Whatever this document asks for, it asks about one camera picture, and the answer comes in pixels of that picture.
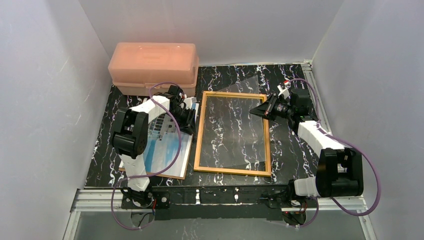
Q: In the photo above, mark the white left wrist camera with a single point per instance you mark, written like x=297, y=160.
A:
x=189, y=102

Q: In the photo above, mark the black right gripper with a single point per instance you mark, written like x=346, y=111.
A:
x=272, y=107

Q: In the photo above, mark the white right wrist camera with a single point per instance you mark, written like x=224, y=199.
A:
x=283, y=88

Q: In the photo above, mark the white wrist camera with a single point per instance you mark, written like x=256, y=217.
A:
x=189, y=102
x=283, y=88

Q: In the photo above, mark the yellow wooden picture frame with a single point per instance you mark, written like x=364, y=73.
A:
x=268, y=169

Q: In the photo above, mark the clear acrylic frame sheet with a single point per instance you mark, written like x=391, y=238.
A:
x=232, y=138

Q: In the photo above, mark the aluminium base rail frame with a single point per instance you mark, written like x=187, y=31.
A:
x=290, y=155

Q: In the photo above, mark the sky and building photo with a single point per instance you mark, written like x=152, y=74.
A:
x=162, y=146

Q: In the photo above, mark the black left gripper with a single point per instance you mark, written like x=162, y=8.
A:
x=187, y=117

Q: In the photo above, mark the pink plastic storage box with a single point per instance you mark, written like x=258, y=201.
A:
x=135, y=67

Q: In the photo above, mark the brown frame backing board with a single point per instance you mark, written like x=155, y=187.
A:
x=155, y=174

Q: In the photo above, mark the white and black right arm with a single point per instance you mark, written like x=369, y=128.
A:
x=340, y=169

